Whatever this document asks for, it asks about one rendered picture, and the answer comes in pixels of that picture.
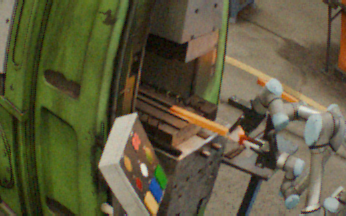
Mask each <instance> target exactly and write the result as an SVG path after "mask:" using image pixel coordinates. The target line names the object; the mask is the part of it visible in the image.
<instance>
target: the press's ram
mask: <svg viewBox="0 0 346 216"><path fill-rule="evenodd" d="M223 6H224V0H156V3H155V7H154V13H153V15H152V18H151V23H150V29H149V33H151V34H155V35H158V36H160V37H162V38H167V39H169V40H172V41H174V42H176V43H179V44H183V43H185V42H187V41H189V40H191V39H195V38H197V37H199V36H202V35H204V34H208V33H210V32H211V31H212V30H213V31H215V30H217V29H220V28H222V26H221V25H222V21H223V20H222V17H223V10H224V8H223Z"/></svg>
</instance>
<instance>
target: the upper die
mask: <svg viewBox="0 0 346 216"><path fill-rule="evenodd" d="M215 33H216V30H215V31H213V30H212V31H211V32H210V33H208V34H204V35H202V36H199V37H197V38H195V39H191V40H189V41H187V42H185V43H183V44H179V43H176V42H174V41H172V40H169V39H167V38H162V37H160V36H158V35H155V34H151V33H149V35H148V36H147V41H146V47H145V48H147V49H152V50H154V51H157V52H159V53H161V54H164V55H166V56H168V57H173V58H175V59H177V60H180V61H182V62H184V63H185V62H187V61H188V62H190V61H192V60H194V59H195V58H197V57H198V56H200V55H202V54H206V53H208V52H209V51H211V50H213V49H214V47H213V46H214V42H215Z"/></svg>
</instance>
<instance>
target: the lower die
mask: <svg viewBox="0 0 346 216"><path fill-rule="evenodd" d="M137 90H138V91H141V92H144V93H146V94H148V95H150V96H152V97H155V98H157V100H159V101H161V102H163V103H166V104H168V105H171V106H176V107H179V108H181V109H184V110H187V111H189V112H192V113H194V114H196V115H199V116H201V117H203V116H204V113H202V112H199V111H197V110H196V111H194V110H195V109H193V108H191V107H188V106H187V107H186V106H185V105H184V104H181V103H179V102H175V101H174V100H172V98H170V97H168V96H167V97H165V96H166V95H162V94H160V93H158V92H157V93H155V91H154V90H152V89H149V88H148V89H147V88H146V87H145V86H143V85H141V84H139V88H137ZM140 109H143V110H144V112H143V115H142V110H141V111H140V112H139V116H138V118H139V121H140V123H141V125H143V128H144V130H145V131H146V127H147V120H148V116H149V115H150V114H151V113H153V114H154V120H152V115H151V116H150V119H149V125H148V134H150V135H151V136H154V137H155V135H156V129H157V123H158V121H159V120H160V119H163V120H165V123H163V125H162V121H160V123H159V127H158V133H157V136H158V140H160V141H162V142H165V143H167V144H169V145H171V146H174V147H176V146H178V145H180V144H181V143H183V142H185V141H187V140H188V138H190V137H191V136H193V135H194V134H196V133H197V132H199V131H200V128H201V127H200V126H198V125H195V124H193V123H190V120H188V119H186V118H184V116H181V115H179V114H177V113H174V112H172V111H170V110H168V109H166V108H163V107H161V106H158V105H156V104H154V103H152V102H150V101H148V100H146V98H145V99H142V97H140V96H138V95H136V103H135V110H134V113H138V111H139V110H140ZM184 139H185V141H184Z"/></svg>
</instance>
